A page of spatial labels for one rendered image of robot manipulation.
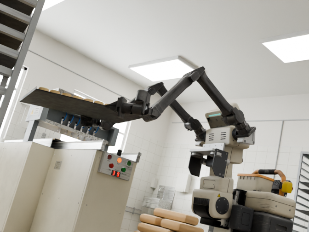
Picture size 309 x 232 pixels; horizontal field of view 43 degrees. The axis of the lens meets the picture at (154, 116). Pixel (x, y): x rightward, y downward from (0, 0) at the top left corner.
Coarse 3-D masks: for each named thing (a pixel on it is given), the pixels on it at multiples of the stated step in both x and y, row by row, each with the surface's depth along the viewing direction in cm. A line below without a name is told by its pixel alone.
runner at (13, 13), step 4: (0, 4) 177; (0, 8) 177; (4, 8) 178; (8, 8) 179; (4, 12) 179; (8, 12) 179; (12, 12) 179; (16, 12) 180; (20, 12) 181; (12, 16) 180; (16, 16) 180; (20, 16) 181; (24, 16) 182; (28, 16) 183; (20, 20) 183; (24, 20) 182; (28, 20) 183
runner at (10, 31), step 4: (0, 24) 176; (0, 28) 176; (4, 28) 177; (8, 28) 178; (0, 32) 178; (4, 32) 177; (8, 32) 178; (12, 32) 178; (16, 32) 179; (20, 32) 180; (12, 36) 180; (16, 36) 179; (20, 36) 180; (24, 36) 181; (20, 40) 182
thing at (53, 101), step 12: (24, 96) 204; (36, 96) 196; (48, 96) 192; (60, 96) 189; (60, 108) 219; (72, 108) 214; (84, 108) 210; (96, 108) 206; (108, 120) 236; (120, 120) 231
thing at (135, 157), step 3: (114, 153) 296; (123, 153) 286; (126, 153) 283; (129, 153) 280; (132, 153) 277; (135, 153) 274; (138, 153) 272; (141, 153) 273; (123, 156) 285; (126, 156) 282; (129, 156) 279; (132, 156) 276; (135, 156) 273; (138, 156) 272; (129, 159) 278; (132, 159) 274; (135, 159) 272; (138, 159) 272
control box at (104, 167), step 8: (104, 152) 257; (104, 160) 256; (112, 160) 259; (128, 160) 267; (104, 168) 256; (112, 168) 259; (120, 168) 263; (128, 168) 267; (120, 176) 262; (128, 176) 266
